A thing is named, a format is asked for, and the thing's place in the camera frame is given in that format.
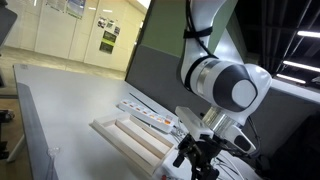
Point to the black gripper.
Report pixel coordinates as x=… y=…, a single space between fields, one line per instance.
x=200 y=153

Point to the red clear handled screwdriver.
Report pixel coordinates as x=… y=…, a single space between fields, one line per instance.
x=168 y=177

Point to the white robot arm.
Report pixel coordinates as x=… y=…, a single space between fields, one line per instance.
x=233 y=89

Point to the wooden divided tray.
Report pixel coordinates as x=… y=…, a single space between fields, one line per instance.
x=135 y=140

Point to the white power strip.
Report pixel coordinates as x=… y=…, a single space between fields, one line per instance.
x=146 y=115

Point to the grey desk partition panel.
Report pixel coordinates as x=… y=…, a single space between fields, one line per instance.
x=153 y=72

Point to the clear plastic desk clip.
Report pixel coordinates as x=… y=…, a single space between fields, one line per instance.
x=52 y=153

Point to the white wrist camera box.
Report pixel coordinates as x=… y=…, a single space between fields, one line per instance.
x=193 y=124

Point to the green black wall poster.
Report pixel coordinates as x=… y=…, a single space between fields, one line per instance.
x=107 y=42

